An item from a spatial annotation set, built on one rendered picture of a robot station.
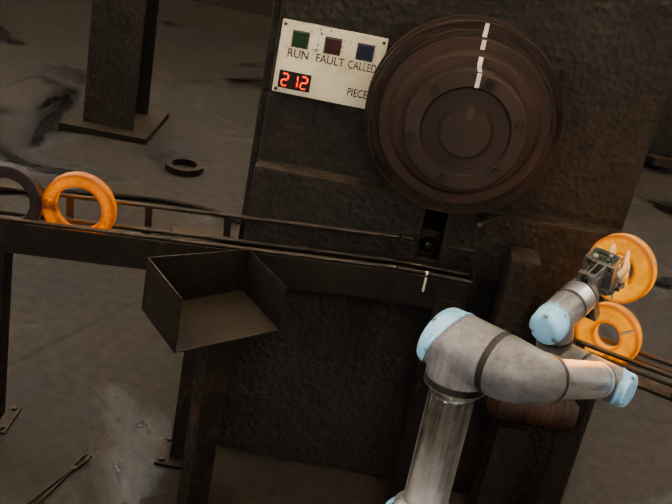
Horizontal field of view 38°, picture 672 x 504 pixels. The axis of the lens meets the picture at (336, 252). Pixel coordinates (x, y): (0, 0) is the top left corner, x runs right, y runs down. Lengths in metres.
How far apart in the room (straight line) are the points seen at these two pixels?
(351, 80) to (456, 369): 0.97
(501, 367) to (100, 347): 1.88
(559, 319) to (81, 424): 1.51
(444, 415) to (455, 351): 0.14
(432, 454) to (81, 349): 1.71
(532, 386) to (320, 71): 1.08
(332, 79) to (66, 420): 1.26
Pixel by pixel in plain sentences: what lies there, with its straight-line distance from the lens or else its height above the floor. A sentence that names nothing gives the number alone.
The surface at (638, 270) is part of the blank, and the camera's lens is 2.29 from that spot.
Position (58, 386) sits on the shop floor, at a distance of 3.13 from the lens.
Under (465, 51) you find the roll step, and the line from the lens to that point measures 2.29.
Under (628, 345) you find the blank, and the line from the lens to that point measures 2.44.
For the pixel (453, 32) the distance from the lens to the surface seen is 2.31.
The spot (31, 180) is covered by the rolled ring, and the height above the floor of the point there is 0.74.
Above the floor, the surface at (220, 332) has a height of 0.60.
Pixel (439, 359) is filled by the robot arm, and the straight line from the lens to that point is 1.76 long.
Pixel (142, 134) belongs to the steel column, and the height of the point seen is 0.03.
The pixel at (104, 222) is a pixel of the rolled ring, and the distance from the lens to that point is 2.59.
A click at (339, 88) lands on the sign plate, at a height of 1.10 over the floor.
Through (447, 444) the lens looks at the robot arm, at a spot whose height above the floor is 0.73.
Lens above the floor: 1.74
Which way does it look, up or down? 24 degrees down
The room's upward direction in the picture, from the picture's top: 11 degrees clockwise
